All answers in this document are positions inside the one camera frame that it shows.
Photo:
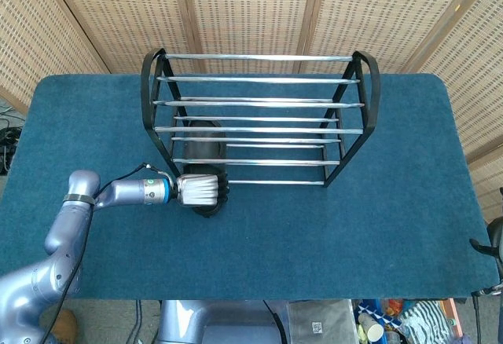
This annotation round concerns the white paper cup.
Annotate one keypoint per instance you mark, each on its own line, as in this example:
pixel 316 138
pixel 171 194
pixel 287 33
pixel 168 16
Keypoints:
pixel 371 328

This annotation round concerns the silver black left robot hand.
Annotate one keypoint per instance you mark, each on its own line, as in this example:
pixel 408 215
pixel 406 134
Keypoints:
pixel 196 191

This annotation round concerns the dark right robot hand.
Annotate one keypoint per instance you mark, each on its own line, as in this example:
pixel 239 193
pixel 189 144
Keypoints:
pixel 496 242

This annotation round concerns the grey bag with QR label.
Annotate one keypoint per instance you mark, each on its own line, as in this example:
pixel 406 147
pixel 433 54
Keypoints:
pixel 318 320

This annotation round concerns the blue white checkered box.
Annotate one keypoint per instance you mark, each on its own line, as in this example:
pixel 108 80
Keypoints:
pixel 379 310

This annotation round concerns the blue carpet table cover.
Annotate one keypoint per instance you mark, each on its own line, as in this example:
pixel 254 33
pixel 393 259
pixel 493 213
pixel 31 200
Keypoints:
pixel 314 242

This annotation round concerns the lavender grey left robot arm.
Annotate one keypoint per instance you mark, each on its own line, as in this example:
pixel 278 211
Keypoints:
pixel 122 195

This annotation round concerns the brown object on floor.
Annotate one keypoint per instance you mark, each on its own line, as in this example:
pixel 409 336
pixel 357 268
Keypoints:
pixel 64 326

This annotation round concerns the black shoe rack chrome bars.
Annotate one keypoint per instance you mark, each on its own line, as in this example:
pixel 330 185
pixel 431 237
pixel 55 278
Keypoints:
pixel 255 57

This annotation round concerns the black shoe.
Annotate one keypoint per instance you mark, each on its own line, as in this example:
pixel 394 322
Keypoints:
pixel 204 149

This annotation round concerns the lavender grey robot torso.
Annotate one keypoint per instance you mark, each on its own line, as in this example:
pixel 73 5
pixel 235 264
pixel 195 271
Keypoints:
pixel 204 320

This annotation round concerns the woven rattan screen panel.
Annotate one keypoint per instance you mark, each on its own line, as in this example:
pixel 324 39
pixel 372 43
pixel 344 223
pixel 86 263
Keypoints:
pixel 385 14
pixel 31 37
pixel 251 10
pixel 471 65
pixel 125 14

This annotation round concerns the black white striped bag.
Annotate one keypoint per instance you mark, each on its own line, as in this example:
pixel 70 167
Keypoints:
pixel 426 318

